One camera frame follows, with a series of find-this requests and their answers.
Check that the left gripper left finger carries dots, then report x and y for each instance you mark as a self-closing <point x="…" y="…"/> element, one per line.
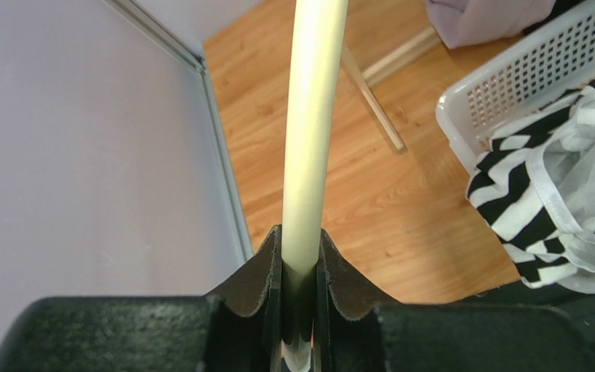
<point x="245" y="333"/>

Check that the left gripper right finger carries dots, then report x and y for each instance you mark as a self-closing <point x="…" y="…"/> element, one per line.
<point x="346" y="329"/>

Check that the black white striped tank top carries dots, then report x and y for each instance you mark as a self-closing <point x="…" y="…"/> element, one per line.
<point x="535" y="188"/>

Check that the cream plastic hanger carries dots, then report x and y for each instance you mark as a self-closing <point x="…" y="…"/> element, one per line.
<point x="316" y="50"/>

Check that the lilac tank top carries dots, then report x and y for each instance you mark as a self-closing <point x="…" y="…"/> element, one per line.
<point x="472" y="22"/>

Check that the wooden clothes rack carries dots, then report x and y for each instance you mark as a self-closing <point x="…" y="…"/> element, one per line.
<point x="407" y="53"/>

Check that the white plastic basket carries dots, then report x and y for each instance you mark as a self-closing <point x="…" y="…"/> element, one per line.
<point x="517" y="82"/>

